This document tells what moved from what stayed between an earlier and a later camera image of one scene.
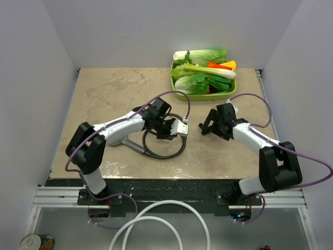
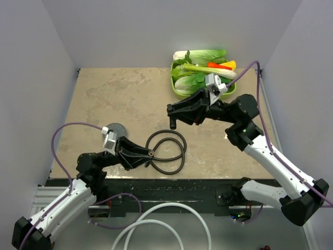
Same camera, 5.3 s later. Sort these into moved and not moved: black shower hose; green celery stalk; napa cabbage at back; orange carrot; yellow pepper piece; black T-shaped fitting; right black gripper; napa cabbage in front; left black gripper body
Moved: black shower hose; black T-shaped fitting; left black gripper body; right black gripper
Not moved: orange carrot; yellow pepper piece; napa cabbage at back; napa cabbage in front; green celery stalk
